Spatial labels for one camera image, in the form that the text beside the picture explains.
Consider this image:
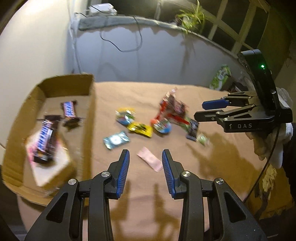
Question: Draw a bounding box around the clear green candy packet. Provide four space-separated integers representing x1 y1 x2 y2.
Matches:
197 133 209 146

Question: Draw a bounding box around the red clear dates bag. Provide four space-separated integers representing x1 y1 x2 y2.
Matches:
151 87 190 126

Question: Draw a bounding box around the light blue candy packet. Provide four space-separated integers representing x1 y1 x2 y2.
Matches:
103 131 130 150

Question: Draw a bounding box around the yellow blue egg snack packet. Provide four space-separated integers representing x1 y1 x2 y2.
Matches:
115 108 135 126

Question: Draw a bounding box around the right white gloved hand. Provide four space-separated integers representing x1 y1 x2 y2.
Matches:
245 87 294 169

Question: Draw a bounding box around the dark small snack packet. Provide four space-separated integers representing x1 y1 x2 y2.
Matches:
186 119 199 141

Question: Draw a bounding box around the green snack bag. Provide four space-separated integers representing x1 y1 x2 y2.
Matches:
209 65 231 90

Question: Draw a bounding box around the pink sachet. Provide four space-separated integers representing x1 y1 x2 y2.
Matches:
137 147 163 172

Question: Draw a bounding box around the large Snickers bar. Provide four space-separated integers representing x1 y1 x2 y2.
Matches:
33 115 61 164

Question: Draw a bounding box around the potted spider plant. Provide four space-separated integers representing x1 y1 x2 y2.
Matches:
176 1 206 34

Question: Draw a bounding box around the small Snickers bar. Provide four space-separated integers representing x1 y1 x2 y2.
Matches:
61 100 81 128

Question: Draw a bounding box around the brown cardboard box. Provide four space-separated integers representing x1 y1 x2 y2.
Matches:
1 74 95 206

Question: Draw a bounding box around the white power adapter box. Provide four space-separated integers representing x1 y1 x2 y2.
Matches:
88 3 117 16

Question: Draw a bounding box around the grey windowsill mat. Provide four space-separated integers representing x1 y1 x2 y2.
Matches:
71 16 238 64

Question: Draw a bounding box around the black cable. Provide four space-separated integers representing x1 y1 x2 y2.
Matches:
74 11 144 53

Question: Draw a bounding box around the white cable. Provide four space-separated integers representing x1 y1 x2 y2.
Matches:
67 0 83 75

